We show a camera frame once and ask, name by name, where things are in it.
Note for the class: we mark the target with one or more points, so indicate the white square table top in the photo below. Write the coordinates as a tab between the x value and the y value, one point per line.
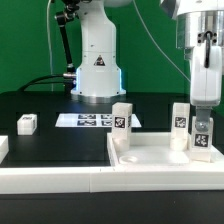
153	149

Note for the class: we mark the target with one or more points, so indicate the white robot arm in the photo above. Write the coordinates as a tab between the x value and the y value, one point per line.
199	32

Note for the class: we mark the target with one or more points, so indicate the apriltag base marker sheet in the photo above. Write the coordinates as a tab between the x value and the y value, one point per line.
83	120

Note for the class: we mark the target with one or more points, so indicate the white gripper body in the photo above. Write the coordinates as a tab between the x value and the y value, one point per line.
205	89

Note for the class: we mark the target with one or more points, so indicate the white front fence bar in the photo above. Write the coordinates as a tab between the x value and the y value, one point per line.
106	179

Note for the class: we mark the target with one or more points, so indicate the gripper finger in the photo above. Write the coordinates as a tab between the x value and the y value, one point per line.
202	118

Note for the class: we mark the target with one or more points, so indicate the white left fence piece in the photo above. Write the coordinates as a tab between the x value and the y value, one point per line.
4	148

